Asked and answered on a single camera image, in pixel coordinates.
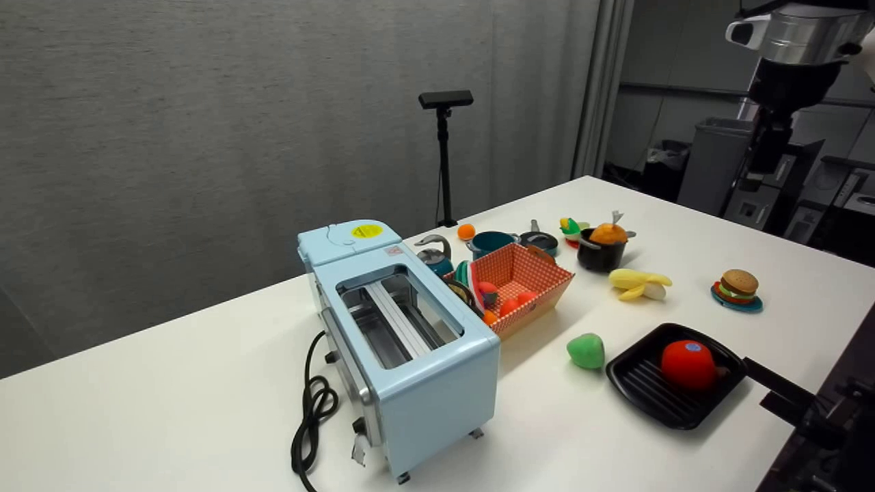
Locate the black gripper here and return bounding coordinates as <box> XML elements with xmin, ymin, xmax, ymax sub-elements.
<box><xmin>747</xmin><ymin>56</ymin><xmax>842</xmax><ymax>177</ymax></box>

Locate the toy burger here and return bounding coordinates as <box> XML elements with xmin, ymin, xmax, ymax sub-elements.
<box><xmin>715</xmin><ymin>267</ymin><xmax>764</xmax><ymax>306</ymax></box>

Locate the orange toy food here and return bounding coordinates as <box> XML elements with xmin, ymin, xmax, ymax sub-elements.
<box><xmin>587</xmin><ymin>211</ymin><xmax>639</xmax><ymax>249</ymax></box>

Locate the yellow toy banana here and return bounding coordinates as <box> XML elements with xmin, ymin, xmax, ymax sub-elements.
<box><xmin>607</xmin><ymin>264</ymin><xmax>675</xmax><ymax>302</ymax></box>

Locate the black toy pot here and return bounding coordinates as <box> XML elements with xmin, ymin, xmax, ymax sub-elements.
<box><xmin>574</xmin><ymin>227</ymin><xmax>633</xmax><ymax>276</ymax></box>

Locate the green red toy vegetable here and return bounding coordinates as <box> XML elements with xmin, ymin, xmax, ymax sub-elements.
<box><xmin>557</xmin><ymin>216</ymin><xmax>587</xmax><ymax>246</ymax></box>

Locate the small dark toy pan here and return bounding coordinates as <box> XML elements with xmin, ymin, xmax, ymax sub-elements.
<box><xmin>516</xmin><ymin>218</ymin><xmax>563</xmax><ymax>261</ymax></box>

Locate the open teal toy pot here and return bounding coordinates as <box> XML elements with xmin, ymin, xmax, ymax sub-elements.
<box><xmin>467</xmin><ymin>230</ymin><xmax>519</xmax><ymax>260</ymax></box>

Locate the teal toy pan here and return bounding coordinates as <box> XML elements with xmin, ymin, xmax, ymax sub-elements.
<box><xmin>449</xmin><ymin>260</ymin><xmax>481</xmax><ymax>312</ymax></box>

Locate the teal pot with glass lid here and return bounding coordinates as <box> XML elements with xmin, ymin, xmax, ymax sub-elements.
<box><xmin>411</xmin><ymin>233</ymin><xmax>458</xmax><ymax>278</ymax></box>

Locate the black grey cabinet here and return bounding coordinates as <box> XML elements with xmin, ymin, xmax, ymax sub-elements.
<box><xmin>723</xmin><ymin>133</ymin><xmax>828</xmax><ymax>233</ymax></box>

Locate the dark shelf unit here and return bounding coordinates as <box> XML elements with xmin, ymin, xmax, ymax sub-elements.
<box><xmin>802</xmin><ymin>147</ymin><xmax>875</xmax><ymax>267</ymax></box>

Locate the dark box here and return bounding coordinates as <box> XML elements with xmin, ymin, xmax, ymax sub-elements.
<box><xmin>639</xmin><ymin>137</ymin><xmax>694</xmax><ymax>203</ymax></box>

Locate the big red plush tomato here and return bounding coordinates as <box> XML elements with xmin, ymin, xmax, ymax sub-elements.
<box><xmin>657</xmin><ymin>335</ymin><xmax>728</xmax><ymax>393</ymax></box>

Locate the black grill pan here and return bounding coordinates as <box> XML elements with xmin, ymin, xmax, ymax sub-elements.
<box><xmin>604</xmin><ymin>319</ymin><xmax>818</xmax><ymax>431</ymax></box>

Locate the orange gingham basket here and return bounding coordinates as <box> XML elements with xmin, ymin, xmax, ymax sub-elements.
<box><xmin>467</xmin><ymin>240</ymin><xmax>576</xmax><ymax>339</ymax></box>

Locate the green plush fruit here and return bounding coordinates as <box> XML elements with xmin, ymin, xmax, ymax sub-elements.
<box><xmin>563</xmin><ymin>330</ymin><xmax>609</xmax><ymax>375</ymax></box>

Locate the light blue toaster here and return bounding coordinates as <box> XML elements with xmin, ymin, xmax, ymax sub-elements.
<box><xmin>311</xmin><ymin>244</ymin><xmax>504</xmax><ymax>483</ymax></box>

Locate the light blue box yellow sticker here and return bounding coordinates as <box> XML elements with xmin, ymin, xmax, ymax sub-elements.
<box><xmin>295</xmin><ymin>216</ymin><xmax>406</xmax><ymax>272</ymax></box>

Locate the grey wall rail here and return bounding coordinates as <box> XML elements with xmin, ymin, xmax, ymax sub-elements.
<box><xmin>618</xmin><ymin>80</ymin><xmax>875</xmax><ymax>111</ymax></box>

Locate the black metal frame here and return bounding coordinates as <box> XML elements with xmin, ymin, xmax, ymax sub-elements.
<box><xmin>756</xmin><ymin>302</ymin><xmax>875</xmax><ymax>492</ymax></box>

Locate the black camera on stand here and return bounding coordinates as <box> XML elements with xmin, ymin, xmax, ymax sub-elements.
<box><xmin>415</xmin><ymin>86</ymin><xmax>477</xmax><ymax>230</ymax></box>

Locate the black power cord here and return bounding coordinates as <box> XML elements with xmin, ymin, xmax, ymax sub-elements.
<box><xmin>291</xmin><ymin>328</ymin><xmax>343</xmax><ymax>492</ymax></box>

